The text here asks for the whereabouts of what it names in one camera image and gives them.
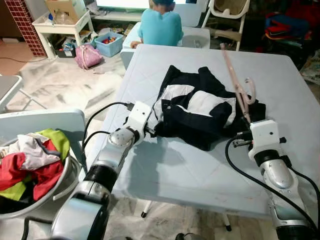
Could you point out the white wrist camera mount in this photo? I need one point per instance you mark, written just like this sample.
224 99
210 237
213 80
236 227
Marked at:
264 137
137 117

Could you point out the child in teal shirt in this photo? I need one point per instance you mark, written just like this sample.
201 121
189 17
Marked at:
160 27

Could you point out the grey folding chair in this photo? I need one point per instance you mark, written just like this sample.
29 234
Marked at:
7 87

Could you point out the white low shelf table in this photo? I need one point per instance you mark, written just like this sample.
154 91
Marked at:
75 27

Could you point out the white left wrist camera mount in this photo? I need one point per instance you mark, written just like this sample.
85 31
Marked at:
137 117

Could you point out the blue toy bin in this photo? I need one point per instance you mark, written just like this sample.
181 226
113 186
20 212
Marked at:
107 45

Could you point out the red brick pillar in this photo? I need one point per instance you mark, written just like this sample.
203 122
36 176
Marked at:
27 27

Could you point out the pink backpack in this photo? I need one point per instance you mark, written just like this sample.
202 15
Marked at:
87 56

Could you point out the pale blue folding table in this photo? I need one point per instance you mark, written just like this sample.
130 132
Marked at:
175 170

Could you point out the white and pink garment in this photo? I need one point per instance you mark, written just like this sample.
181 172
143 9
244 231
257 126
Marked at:
32 150

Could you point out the white high chair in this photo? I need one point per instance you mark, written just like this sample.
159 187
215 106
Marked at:
227 12

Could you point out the pink plastic clothes hanger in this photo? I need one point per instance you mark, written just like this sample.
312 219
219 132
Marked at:
231 70

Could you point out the red garment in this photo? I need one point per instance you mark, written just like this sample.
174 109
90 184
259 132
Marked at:
45 177

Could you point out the brown cardboard box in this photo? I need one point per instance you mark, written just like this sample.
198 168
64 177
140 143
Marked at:
62 9

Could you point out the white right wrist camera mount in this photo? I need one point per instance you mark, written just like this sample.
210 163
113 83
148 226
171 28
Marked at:
264 137

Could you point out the navy and white garment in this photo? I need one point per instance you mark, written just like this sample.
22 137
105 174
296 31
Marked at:
200 125

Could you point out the red and blue bag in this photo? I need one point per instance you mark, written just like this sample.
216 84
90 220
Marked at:
285 27

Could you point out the robot right leg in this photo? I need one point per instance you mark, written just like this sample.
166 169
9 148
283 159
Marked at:
187 236

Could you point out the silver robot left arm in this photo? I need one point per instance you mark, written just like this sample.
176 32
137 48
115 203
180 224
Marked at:
117 140

